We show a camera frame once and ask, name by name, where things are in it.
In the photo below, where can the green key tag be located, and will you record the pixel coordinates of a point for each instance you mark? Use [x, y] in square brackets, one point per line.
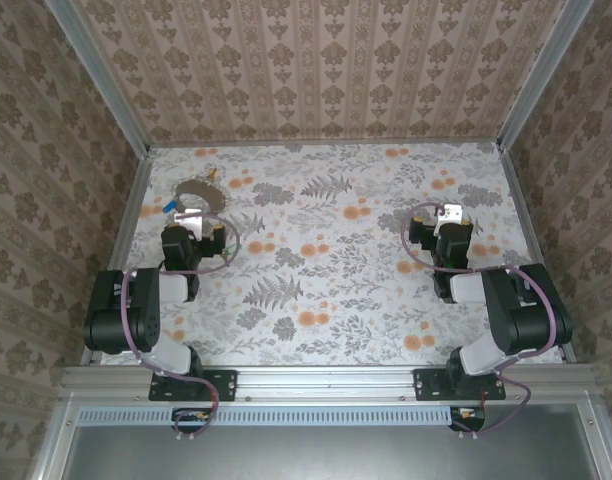
[230, 255]

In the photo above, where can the blue key tag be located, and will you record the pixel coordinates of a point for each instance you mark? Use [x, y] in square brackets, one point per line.
[171, 205]

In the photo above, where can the yellow key tag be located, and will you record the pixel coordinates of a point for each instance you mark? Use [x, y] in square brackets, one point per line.
[212, 174]

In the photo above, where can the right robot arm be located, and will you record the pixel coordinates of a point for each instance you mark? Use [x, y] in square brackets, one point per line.
[516, 310]

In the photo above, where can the black connector box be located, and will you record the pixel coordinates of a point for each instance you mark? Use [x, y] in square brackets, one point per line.
[193, 416]
[468, 416]

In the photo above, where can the grey metal panel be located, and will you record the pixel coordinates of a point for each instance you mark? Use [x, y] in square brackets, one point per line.
[336, 455]

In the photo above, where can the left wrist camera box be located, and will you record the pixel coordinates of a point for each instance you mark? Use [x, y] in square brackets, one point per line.
[191, 221]

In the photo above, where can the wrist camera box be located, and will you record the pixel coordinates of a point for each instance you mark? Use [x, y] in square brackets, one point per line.
[191, 221]
[448, 217]

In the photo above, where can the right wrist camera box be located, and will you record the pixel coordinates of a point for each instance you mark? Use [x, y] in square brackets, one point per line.
[448, 217]

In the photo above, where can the thin aluminium table edge rail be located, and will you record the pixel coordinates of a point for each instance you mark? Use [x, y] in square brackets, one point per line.
[336, 142]

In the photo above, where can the aluminium frame post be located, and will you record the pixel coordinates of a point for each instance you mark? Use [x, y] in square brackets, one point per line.
[540, 75]
[100, 75]

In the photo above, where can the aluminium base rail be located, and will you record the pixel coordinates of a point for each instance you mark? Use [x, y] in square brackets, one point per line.
[326, 382]

